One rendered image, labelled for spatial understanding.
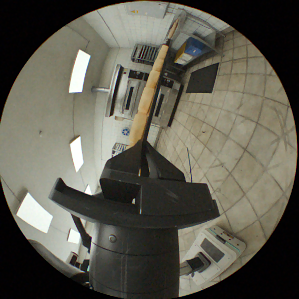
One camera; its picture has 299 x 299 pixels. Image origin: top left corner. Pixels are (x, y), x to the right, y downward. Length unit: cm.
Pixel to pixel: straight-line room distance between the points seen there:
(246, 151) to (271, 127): 37
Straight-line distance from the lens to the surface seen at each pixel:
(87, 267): 97
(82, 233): 88
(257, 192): 104
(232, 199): 114
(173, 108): 305
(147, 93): 17
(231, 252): 97
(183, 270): 102
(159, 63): 25
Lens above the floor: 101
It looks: 9 degrees down
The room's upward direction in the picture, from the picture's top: 78 degrees counter-clockwise
